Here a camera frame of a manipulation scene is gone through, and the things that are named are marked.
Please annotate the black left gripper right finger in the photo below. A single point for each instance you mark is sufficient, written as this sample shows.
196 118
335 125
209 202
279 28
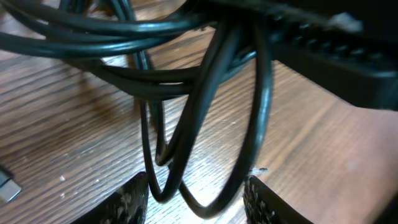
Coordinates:
263 206

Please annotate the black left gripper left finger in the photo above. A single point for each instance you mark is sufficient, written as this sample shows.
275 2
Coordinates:
127 205

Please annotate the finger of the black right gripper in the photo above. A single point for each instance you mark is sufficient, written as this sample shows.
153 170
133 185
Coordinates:
348 47

